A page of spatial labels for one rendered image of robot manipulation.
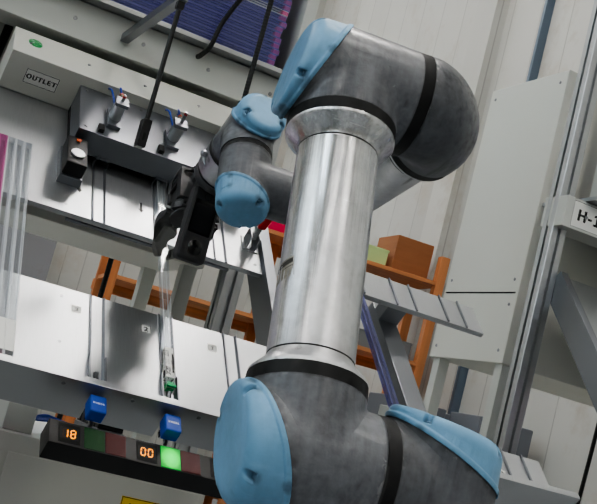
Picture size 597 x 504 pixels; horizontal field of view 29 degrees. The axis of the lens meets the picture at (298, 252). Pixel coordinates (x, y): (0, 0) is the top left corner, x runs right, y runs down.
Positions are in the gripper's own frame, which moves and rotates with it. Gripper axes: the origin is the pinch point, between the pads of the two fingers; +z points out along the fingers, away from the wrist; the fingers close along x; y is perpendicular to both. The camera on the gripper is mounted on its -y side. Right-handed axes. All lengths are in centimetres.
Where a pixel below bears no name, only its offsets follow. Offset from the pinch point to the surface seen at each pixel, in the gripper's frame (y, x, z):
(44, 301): -17.4, 19.0, -3.0
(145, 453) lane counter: -40.0, 3.4, -7.2
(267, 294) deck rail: -1.1, -19.0, 0.1
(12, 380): -33.1, 22.3, -5.6
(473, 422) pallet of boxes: 197, -302, 293
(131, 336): -19.5, 5.5, -3.5
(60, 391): -33.1, 15.7, -5.8
